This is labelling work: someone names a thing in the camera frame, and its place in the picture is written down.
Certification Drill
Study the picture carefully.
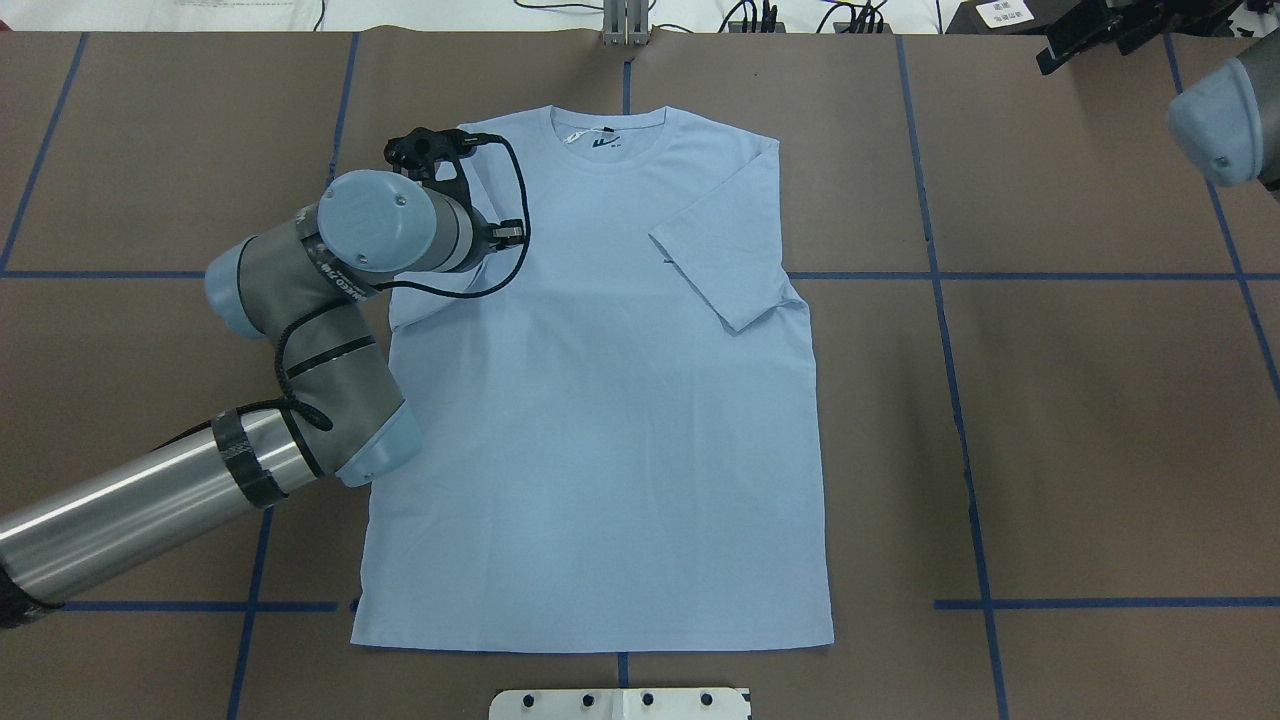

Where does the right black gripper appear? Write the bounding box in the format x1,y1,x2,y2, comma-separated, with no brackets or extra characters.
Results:
1036,1,1243,76

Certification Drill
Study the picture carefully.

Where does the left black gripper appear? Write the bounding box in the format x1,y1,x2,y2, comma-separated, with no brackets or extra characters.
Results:
485,218,529,251

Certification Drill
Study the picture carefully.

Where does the light blue t-shirt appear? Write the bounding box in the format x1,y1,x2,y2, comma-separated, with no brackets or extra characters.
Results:
351,106,835,653

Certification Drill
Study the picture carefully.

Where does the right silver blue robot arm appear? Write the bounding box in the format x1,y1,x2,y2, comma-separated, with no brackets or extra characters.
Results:
1036,1,1279,199

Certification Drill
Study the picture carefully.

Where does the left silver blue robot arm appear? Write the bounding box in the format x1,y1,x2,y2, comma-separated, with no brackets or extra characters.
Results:
3,169,531,629

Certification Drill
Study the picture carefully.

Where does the black label box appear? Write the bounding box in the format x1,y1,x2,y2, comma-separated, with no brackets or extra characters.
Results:
943,1,1075,36

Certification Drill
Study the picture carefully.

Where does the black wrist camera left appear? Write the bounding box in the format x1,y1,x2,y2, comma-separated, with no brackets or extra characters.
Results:
383,127,484,199

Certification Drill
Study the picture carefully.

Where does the aluminium frame post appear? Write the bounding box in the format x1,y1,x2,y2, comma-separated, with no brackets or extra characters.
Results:
600,0,652,46

